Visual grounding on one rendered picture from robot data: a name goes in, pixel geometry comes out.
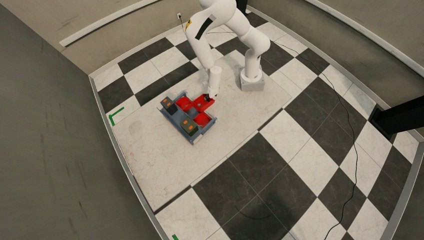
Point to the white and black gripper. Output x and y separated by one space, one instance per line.
211 92

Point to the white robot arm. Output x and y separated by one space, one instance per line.
215 14

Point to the red bin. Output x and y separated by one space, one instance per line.
182 102
202 119
203 104

